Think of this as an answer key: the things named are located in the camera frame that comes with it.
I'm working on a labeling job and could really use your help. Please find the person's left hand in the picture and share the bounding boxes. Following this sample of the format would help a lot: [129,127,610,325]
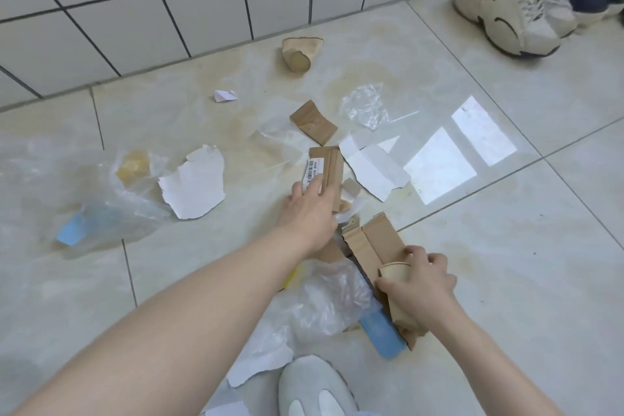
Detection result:
[276,174,342,255]

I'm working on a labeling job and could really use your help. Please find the person's right hand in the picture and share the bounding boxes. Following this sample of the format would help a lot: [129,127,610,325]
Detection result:
[375,244,459,329]

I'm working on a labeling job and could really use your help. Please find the long cardboard box strip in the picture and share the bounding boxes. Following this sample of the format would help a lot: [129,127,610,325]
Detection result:
[341,212,421,351]

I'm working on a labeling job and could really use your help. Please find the clear plastic film scraps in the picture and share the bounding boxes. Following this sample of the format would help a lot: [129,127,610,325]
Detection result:
[0,83,391,346]

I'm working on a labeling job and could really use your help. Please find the white paper scraps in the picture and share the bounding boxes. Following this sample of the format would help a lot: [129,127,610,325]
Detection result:
[157,135,411,416]

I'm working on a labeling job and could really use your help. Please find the blue and white label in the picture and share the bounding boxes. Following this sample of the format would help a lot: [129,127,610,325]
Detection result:
[56,212,91,247]

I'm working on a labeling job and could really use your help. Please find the person's left forearm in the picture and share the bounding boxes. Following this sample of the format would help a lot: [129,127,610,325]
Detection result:
[9,230,313,416]

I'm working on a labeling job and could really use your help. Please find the person's right forearm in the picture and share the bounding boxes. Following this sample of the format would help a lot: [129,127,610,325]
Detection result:
[424,303,566,416]

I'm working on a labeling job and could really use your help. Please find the person's right white shoe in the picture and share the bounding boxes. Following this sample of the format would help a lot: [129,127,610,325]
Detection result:
[278,354,359,416]

